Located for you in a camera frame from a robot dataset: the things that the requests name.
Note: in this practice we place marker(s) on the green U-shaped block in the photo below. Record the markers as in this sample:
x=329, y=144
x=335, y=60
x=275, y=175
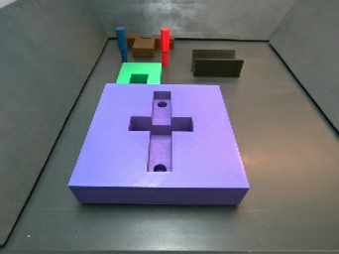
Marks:
x=141, y=73

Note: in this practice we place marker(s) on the purple board with cross slot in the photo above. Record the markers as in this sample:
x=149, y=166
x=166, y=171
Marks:
x=161, y=147

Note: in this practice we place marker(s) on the brown cross-shaped block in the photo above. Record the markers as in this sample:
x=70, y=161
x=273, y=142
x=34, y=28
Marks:
x=143, y=46

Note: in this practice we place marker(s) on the red peg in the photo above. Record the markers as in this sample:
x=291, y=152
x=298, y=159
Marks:
x=165, y=45

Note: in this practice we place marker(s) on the blue peg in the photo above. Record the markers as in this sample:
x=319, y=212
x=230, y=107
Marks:
x=122, y=43

